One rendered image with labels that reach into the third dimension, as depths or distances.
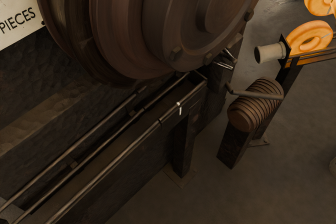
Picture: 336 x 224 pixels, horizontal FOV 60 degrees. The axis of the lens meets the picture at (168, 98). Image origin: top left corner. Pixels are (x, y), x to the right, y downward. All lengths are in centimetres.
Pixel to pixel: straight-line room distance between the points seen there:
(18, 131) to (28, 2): 28
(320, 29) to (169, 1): 75
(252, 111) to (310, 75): 98
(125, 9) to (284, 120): 144
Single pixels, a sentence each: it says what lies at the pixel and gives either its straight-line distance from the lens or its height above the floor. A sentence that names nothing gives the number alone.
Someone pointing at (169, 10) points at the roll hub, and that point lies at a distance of 39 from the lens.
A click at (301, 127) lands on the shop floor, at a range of 176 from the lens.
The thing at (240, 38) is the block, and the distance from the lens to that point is 91.
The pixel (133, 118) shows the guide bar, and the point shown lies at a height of 70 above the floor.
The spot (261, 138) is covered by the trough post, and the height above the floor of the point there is 1.
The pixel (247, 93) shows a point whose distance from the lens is 105.
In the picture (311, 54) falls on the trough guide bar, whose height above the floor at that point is 66.
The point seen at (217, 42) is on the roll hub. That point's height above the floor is 101.
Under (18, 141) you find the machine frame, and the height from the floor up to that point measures 87.
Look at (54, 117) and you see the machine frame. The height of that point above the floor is 87.
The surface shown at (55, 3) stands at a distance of 44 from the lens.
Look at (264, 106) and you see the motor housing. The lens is 112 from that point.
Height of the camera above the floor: 141
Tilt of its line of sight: 56 degrees down
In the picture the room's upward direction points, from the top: straight up
